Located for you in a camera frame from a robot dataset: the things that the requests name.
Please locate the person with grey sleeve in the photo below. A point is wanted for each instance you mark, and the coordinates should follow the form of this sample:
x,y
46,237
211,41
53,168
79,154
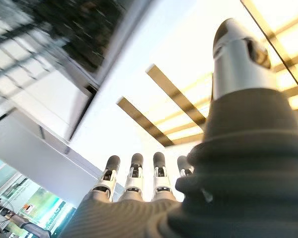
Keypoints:
x,y
22,225

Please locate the built-in dishwasher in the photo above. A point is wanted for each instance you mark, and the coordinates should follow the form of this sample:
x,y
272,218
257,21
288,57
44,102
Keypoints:
x,y
77,29

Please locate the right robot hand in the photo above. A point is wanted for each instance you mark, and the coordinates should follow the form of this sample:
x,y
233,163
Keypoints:
x,y
238,173

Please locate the white cabinet door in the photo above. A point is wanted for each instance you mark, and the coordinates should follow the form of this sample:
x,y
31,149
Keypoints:
x,y
52,104

